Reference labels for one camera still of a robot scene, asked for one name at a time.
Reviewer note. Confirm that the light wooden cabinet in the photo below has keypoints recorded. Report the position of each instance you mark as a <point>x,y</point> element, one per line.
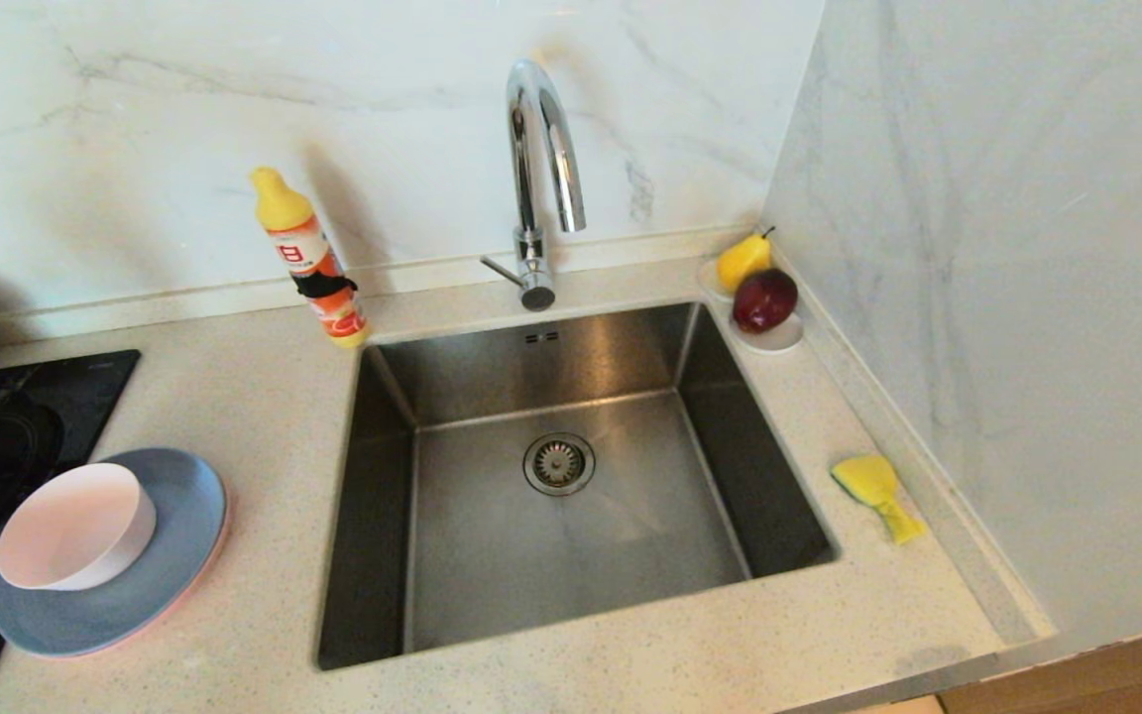
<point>1106,679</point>

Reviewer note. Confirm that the small white dish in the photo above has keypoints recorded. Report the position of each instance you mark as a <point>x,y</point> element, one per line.
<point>777,342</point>

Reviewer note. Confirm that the yellow-capped orange dish soap bottle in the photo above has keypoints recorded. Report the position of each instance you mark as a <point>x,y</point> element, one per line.
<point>279,208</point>

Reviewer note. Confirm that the pink plate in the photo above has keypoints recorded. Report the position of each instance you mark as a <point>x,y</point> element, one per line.
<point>204,585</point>

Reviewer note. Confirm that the dark red apple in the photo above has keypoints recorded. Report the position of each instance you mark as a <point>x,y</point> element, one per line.
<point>762,300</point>

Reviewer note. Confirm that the pale pink bowl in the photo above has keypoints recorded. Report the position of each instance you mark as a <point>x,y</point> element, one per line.
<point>70,526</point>

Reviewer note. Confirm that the black induction cooktop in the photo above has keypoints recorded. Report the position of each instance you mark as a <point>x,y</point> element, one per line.
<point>6,446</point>

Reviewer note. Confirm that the yellow pear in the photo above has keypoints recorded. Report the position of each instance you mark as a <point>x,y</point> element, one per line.
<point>740,263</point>

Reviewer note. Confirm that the chrome gooseneck faucet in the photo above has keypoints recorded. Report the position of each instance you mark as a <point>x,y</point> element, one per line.
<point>529,248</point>

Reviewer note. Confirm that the yellow fish-shaped sponge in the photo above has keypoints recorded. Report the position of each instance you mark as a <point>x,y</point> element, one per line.
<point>868,481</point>

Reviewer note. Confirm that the stainless steel sink basin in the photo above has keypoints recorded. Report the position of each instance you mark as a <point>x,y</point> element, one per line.
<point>492,555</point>

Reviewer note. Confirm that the blue-grey plate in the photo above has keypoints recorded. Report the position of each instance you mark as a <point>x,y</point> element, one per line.
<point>184,535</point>

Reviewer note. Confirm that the round metal drain strainer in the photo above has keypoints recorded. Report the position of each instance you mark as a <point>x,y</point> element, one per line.
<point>559,464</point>

